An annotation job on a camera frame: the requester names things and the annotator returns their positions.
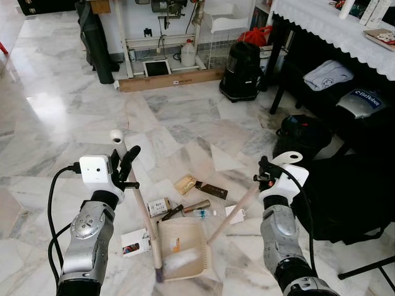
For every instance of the tall black bag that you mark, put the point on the tall black bag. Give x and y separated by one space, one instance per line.
99 49

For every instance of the gold foil wrapper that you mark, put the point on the gold foil wrapper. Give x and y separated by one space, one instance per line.
185 185

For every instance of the black round appliance red buttons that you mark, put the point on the black round appliance red buttons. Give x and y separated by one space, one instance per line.
302 135

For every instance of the small black stick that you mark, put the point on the small black stick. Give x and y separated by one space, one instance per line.
173 213

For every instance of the white framed tablet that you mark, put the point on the white framed tablet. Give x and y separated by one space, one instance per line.
157 68

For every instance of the cream plastic dustpan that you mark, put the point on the cream plastic dustpan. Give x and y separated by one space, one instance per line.
182 253

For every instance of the white labelled box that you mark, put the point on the white labelled box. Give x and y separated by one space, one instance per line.
159 207

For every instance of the black stand legs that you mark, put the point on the black stand legs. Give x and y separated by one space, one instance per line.
364 268

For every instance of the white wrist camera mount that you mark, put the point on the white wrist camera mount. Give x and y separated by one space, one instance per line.
281 191
95 172

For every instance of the white paper scrap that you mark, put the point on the white paper scrap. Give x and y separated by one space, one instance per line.
234 214

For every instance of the red plastic bag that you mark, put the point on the red plastic bag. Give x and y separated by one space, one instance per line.
254 37

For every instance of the small white printed box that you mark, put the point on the small white printed box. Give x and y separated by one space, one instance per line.
136 243

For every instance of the white lace tablecloth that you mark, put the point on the white lace tablecloth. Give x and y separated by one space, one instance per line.
327 24

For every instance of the white grey padded bag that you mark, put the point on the white grey padded bag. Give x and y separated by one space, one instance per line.
327 75

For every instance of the sewing machine table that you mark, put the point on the sewing machine table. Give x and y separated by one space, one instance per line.
125 49

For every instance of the brown tube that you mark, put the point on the brown tube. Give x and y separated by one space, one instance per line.
197 206

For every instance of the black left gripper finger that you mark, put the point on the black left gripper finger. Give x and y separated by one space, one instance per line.
115 160
131 161

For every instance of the small red object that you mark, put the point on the small red object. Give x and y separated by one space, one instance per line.
3 48

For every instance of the colourful book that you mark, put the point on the colourful book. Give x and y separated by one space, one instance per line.
379 38

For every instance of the large black bag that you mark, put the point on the large black bag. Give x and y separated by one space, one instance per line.
352 197

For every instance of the long cardboard box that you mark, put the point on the long cardboard box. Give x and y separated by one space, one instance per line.
166 81

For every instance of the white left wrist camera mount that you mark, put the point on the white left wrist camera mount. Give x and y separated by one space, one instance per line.
95 172

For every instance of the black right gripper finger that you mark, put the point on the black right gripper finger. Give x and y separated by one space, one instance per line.
265 164
280 165

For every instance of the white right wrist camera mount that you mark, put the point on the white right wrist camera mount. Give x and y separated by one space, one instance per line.
281 191

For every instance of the dark brown chocolate bar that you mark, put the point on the dark brown chocolate bar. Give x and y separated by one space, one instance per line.
213 190

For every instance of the black table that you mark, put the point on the black table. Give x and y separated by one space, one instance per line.
279 74

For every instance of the white plastic jug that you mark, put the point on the white plastic jug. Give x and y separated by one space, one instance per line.
188 55

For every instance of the small clear bottle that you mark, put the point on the small clear bottle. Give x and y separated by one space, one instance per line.
203 213

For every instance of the grey case blue label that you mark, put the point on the grey case blue label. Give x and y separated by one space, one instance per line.
358 105

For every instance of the black canister vacuum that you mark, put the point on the black canister vacuum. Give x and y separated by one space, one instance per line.
241 74

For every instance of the white tray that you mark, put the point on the white tray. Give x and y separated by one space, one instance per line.
228 23

